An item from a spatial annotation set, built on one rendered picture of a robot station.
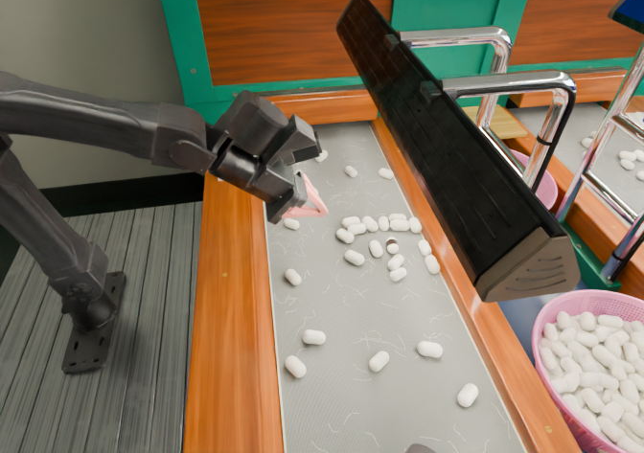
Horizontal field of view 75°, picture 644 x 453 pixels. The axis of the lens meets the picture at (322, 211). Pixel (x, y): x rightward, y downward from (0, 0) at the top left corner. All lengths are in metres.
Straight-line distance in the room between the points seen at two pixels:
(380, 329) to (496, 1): 0.80
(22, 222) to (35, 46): 1.32
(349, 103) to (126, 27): 1.04
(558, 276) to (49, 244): 0.63
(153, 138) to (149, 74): 1.33
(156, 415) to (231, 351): 0.16
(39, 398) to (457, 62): 1.10
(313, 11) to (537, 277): 0.80
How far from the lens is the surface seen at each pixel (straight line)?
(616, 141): 1.31
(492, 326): 0.70
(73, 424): 0.78
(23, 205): 0.66
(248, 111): 0.56
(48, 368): 0.85
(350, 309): 0.70
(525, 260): 0.33
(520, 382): 0.66
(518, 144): 1.13
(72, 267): 0.72
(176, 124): 0.56
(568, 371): 0.74
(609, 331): 0.83
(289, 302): 0.71
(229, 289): 0.71
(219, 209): 0.85
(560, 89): 0.55
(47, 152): 2.17
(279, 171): 0.60
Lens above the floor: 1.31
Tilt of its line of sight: 42 degrees down
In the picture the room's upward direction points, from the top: straight up
